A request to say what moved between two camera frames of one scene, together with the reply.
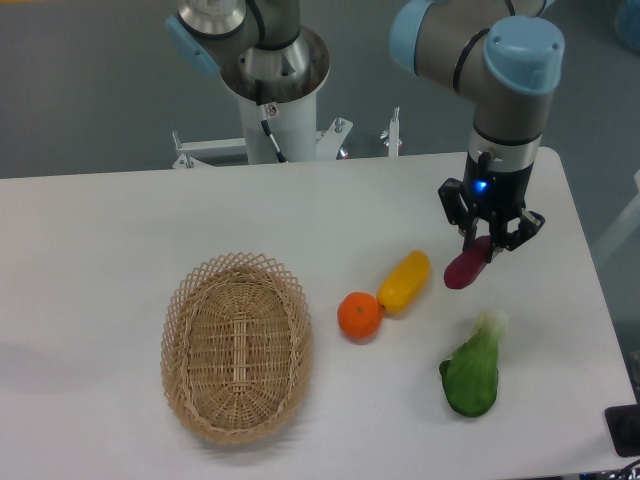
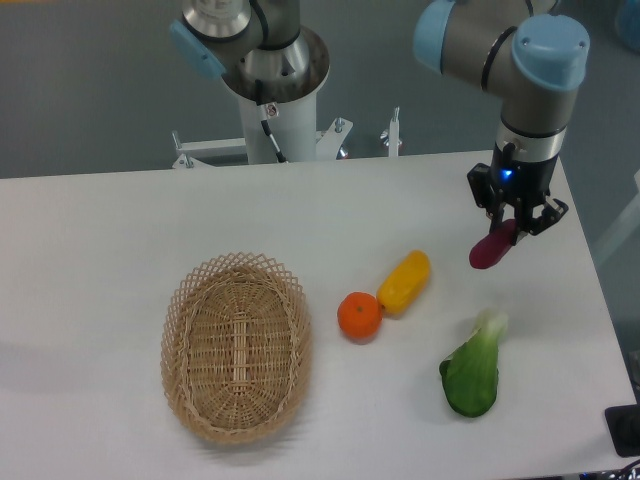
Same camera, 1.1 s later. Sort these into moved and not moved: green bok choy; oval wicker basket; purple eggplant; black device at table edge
Moved: purple eggplant
Not moved: black device at table edge; green bok choy; oval wicker basket
